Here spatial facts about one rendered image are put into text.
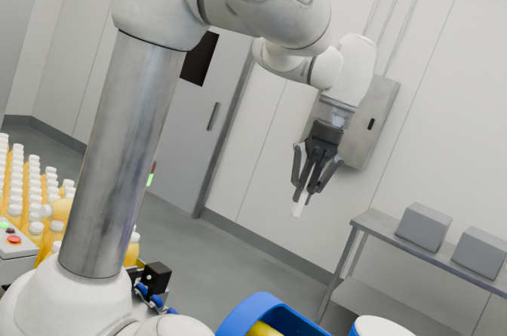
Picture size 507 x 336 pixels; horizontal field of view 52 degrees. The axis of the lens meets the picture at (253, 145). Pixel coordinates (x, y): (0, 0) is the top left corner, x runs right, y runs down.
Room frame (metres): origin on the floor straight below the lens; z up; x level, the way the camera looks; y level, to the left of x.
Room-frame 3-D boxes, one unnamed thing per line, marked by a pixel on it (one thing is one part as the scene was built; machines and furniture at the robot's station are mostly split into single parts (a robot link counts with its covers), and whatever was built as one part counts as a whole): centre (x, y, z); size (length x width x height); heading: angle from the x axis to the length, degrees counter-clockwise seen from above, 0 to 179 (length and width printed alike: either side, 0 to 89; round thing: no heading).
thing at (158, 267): (1.65, 0.17, 0.95); 0.10 x 0.07 x 0.10; 148
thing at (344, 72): (1.21, -0.14, 1.83); 0.13 x 0.11 x 0.16; 70
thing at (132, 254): (1.62, 0.27, 0.99); 0.07 x 0.07 x 0.19
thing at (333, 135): (1.21, -0.15, 1.65); 0.08 x 0.07 x 0.09; 103
